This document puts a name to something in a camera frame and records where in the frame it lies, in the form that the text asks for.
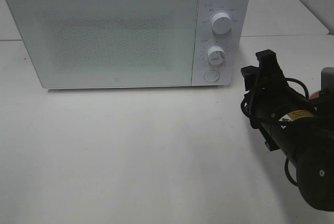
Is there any white microwave door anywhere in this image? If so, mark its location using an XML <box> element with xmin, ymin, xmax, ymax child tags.
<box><xmin>6</xmin><ymin>0</ymin><xmax>198</xmax><ymax>89</ymax></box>

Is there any white upper microwave knob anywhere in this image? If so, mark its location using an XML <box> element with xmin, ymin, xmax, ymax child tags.
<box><xmin>211</xmin><ymin>11</ymin><xmax>232</xmax><ymax>34</ymax></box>

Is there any white microwave knob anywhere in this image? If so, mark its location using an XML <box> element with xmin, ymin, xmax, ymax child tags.
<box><xmin>211</xmin><ymin>11</ymin><xmax>232</xmax><ymax>34</ymax></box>
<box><xmin>207</xmin><ymin>46</ymin><xmax>225</xmax><ymax>65</ymax></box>

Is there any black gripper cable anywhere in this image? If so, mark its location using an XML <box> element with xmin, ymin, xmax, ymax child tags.
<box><xmin>240</xmin><ymin>74</ymin><xmax>310</xmax><ymax>136</ymax></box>

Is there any round white door button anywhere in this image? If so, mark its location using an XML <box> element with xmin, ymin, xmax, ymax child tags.
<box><xmin>204</xmin><ymin>70</ymin><xmax>220</xmax><ymax>82</ymax></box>

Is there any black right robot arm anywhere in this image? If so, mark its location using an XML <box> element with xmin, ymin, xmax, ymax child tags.
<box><xmin>241</xmin><ymin>50</ymin><xmax>333</xmax><ymax>211</ymax></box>

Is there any white lower microwave knob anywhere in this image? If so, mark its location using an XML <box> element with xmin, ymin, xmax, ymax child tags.
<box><xmin>207</xmin><ymin>46</ymin><xmax>225</xmax><ymax>65</ymax></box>

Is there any white microwave oven body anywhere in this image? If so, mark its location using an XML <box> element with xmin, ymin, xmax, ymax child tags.
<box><xmin>10</xmin><ymin>0</ymin><xmax>252</xmax><ymax>90</ymax></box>

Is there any pink round plate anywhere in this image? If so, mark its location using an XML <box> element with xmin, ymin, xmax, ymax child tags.
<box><xmin>308</xmin><ymin>91</ymin><xmax>320</xmax><ymax>104</ymax></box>

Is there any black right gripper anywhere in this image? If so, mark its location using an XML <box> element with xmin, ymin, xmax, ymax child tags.
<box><xmin>241</xmin><ymin>49</ymin><xmax>308</xmax><ymax>127</ymax></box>

